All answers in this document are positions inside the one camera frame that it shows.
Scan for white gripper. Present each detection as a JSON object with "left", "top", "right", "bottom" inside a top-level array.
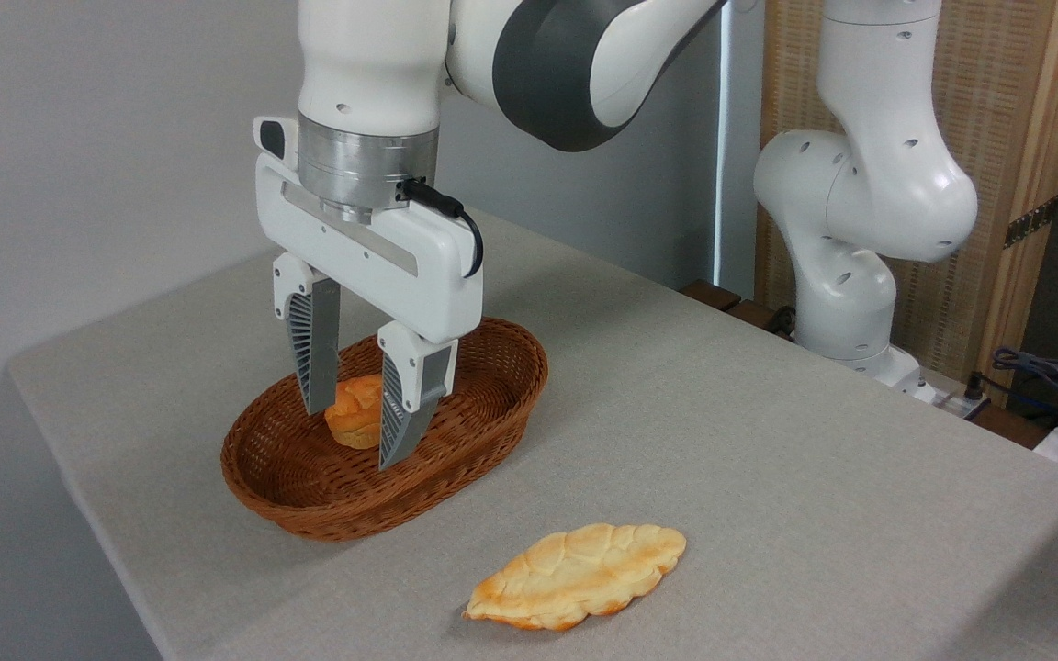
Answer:
[{"left": 253, "top": 116, "right": 485, "bottom": 471}]

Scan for leaf-shaped bread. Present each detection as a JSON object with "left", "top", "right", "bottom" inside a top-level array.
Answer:
[{"left": 463, "top": 523, "right": 688, "bottom": 632}]

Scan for small round bread bun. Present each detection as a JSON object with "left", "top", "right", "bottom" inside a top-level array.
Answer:
[{"left": 324, "top": 374, "right": 385, "bottom": 451}]

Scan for brown wicker basket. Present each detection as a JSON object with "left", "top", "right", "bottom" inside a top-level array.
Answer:
[{"left": 220, "top": 317, "right": 549, "bottom": 543}]

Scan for dark brown wooden blocks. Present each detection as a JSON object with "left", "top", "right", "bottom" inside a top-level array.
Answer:
[{"left": 681, "top": 280, "right": 798, "bottom": 342}]

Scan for grey tablecloth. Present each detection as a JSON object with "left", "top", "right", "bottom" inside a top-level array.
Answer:
[{"left": 7, "top": 209, "right": 1058, "bottom": 661}]

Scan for white vertical strip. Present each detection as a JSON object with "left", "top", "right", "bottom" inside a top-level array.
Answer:
[{"left": 715, "top": 0, "right": 736, "bottom": 290}]

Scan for white power strip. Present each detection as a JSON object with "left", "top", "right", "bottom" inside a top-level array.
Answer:
[{"left": 913, "top": 370, "right": 991, "bottom": 420}]

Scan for metal hinge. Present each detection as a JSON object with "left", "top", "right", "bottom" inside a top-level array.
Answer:
[{"left": 1004, "top": 195, "right": 1058, "bottom": 250}]

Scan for wooden rattan screen panel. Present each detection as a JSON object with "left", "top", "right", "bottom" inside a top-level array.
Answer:
[{"left": 757, "top": 0, "right": 1058, "bottom": 405}]

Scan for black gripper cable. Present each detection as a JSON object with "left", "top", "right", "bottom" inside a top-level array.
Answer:
[{"left": 398, "top": 178, "right": 485, "bottom": 279}]

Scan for black cable bundle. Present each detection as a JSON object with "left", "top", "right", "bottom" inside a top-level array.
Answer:
[{"left": 965, "top": 347, "right": 1058, "bottom": 432}]

